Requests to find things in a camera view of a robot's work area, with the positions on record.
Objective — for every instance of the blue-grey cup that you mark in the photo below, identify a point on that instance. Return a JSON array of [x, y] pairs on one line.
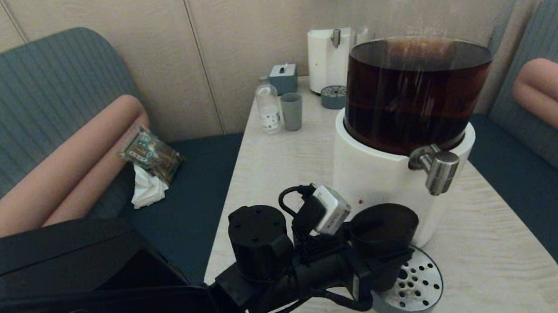
[[292, 112]]

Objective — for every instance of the pink bolster beside snack bag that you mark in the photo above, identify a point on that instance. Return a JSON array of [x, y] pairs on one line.
[[82, 156]]

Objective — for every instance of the white crumpled tissue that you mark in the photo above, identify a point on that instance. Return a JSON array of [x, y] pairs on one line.
[[148, 191]]

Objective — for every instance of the green brown snack bag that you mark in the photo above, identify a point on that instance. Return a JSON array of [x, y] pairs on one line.
[[152, 154]]

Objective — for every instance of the clear plastic water bottle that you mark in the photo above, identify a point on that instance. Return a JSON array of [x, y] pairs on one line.
[[269, 109]]

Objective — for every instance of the small blue-grey perforated drip tray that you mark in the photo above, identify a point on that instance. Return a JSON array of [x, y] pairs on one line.
[[334, 97]]

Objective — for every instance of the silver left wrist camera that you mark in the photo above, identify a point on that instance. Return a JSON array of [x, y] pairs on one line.
[[334, 210]]

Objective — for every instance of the large blue-grey perforated drip tray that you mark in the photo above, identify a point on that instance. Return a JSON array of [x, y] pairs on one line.
[[417, 287]]

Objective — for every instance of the black tapered cup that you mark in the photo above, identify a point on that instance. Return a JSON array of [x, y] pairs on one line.
[[385, 228]]

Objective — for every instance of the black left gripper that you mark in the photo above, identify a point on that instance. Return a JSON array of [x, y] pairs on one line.
[[322, 271]]

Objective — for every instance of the large dispenser with dark tea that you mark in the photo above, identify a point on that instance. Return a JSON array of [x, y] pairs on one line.
[[400, 128]]

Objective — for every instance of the small dispenser with clear water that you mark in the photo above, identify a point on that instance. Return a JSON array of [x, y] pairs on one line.
[[333, 57]]

